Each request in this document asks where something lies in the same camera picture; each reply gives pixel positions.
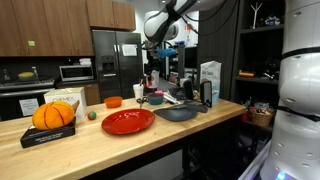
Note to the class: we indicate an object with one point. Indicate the white Chemex box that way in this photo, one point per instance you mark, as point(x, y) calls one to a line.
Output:
point(65, 95)

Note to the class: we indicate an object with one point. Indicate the yellow dish on stove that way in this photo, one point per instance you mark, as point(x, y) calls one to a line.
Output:
point(26, 75)

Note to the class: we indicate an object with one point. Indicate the white paper cup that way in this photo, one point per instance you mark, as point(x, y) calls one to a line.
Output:
point(138, 91)

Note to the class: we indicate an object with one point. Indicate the white paper on fridge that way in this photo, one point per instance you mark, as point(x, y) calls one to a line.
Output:
point(129, 50)

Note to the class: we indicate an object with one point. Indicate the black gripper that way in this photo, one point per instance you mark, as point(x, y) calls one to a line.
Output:
point(152, 61)

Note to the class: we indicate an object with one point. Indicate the black box with white text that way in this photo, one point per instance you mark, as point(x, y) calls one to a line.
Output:
point(46, 136)

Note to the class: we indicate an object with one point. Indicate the orange item on shelf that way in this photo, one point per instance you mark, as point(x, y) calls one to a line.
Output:
point(246, 74)

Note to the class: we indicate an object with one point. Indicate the black stove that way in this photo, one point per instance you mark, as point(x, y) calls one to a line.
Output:
point(23, 88)

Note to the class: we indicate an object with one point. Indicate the brown wooden wall cabinets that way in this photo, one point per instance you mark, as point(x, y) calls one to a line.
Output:
point(50, 23)

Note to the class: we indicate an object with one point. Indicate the silver microwave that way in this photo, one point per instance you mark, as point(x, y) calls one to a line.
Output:
point(76, 73)

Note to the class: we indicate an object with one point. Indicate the green cabinet label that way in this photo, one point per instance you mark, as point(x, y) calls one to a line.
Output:
point(31, 43)

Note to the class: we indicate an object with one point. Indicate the orange plush basketball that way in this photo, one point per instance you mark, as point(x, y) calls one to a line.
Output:
point(52, 115)

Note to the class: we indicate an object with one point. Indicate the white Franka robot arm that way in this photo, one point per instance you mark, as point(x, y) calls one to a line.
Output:
point(296, 133)

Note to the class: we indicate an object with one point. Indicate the white oven sign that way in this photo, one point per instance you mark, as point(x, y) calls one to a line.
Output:
point(28, 106)

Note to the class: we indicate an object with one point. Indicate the wicker basket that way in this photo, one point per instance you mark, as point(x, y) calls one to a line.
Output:
point(261, 118)

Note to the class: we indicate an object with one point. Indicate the blue wrist camera box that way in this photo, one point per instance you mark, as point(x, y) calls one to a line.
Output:
point(166, 52)

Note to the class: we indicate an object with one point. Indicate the teal bowl with purple inside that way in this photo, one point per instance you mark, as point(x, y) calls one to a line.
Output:
point(155, 99)

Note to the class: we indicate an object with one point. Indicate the white branched stand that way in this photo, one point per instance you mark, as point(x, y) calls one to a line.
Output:
point(256, 13)

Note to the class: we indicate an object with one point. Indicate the white paper bag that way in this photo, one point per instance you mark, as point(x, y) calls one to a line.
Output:
point(211, 71)

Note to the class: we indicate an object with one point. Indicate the small red green ball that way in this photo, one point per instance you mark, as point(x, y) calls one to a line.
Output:
point(92, 115)

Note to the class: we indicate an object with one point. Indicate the white stack on microwave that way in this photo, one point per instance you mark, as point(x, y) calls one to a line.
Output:
point(85, 61)

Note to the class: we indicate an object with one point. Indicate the dark shelf unit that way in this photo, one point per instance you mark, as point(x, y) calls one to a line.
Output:
point(260, 50)

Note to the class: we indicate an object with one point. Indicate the orange bowl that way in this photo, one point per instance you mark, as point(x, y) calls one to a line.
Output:
point(113, 102)

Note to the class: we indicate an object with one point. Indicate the red plate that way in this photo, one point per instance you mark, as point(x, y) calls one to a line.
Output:
point(128, 121)

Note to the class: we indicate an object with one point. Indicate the black steel fridge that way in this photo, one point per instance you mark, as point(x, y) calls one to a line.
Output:
point(116, 76)

